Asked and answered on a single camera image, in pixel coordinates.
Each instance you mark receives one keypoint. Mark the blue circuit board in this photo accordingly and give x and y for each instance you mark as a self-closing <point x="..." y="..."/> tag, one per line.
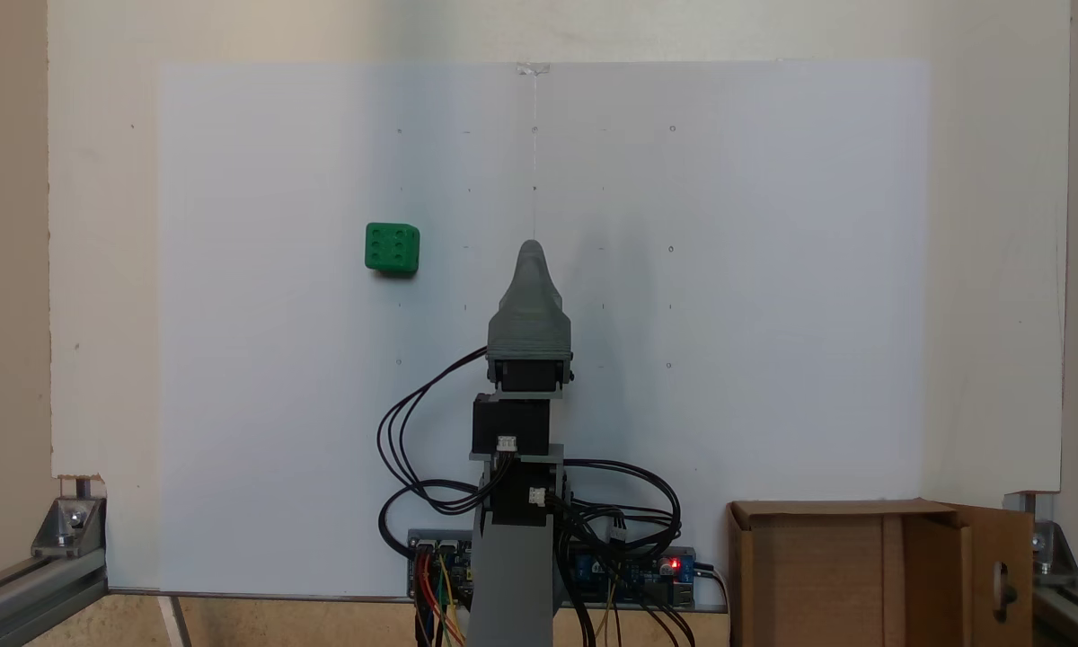
<point x="593" y="571"/>

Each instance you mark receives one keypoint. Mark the brown cardboard box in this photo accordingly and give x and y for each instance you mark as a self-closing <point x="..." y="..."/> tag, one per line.
<point x="817" y="575"/>

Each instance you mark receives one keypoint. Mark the green die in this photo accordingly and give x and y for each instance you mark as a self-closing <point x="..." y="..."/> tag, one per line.
<point x="392" y="250"/>

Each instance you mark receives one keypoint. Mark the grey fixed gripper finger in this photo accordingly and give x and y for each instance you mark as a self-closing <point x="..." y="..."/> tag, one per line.
<point x="530" y="283"/>

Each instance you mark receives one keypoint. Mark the white paper sheet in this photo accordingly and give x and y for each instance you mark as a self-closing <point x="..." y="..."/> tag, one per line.
<point x="773" y="314"/>
<point x="278" y="359"/>

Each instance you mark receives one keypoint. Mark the clear tape strip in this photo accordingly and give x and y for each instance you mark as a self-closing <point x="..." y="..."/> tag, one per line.
<point x="534" y="68"/>

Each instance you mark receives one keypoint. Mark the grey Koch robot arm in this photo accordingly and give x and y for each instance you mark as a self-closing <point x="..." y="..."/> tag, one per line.
<point x="512" y="584"/>

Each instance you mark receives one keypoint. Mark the metal corner bracket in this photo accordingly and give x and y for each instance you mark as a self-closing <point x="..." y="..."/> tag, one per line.
<point x="72" y="526"/>
<point x="1047" y="539"/>

